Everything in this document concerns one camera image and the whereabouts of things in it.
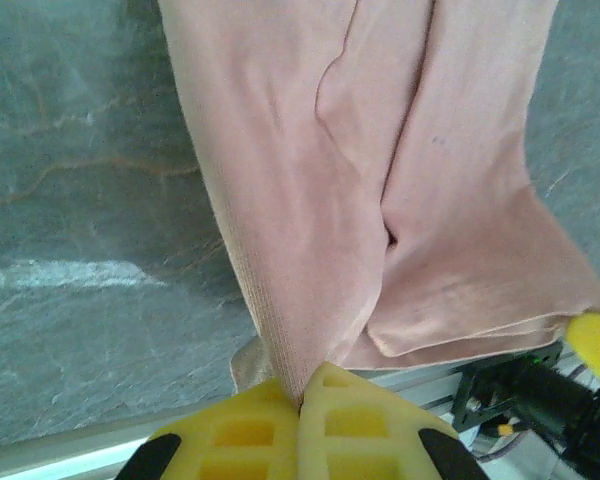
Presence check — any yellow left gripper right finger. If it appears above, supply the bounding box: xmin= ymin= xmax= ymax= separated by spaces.
xmin=297 ymin=362 xmax=489 ymax=480

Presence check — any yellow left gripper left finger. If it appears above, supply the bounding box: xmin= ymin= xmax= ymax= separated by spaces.
xmin=117 ymin=377 xmax=301 ymax=480

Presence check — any pink t-shirt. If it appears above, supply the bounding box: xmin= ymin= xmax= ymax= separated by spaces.
xmin=157 ymin=0 xmax=600 ymax=401

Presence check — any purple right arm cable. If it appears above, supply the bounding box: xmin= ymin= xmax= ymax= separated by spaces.
xmin=472 ymin=434 xmax=526 ymax=464

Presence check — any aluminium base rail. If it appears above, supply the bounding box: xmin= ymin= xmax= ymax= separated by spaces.
xmin=0 ymin=344 xmax=581 ymax=480

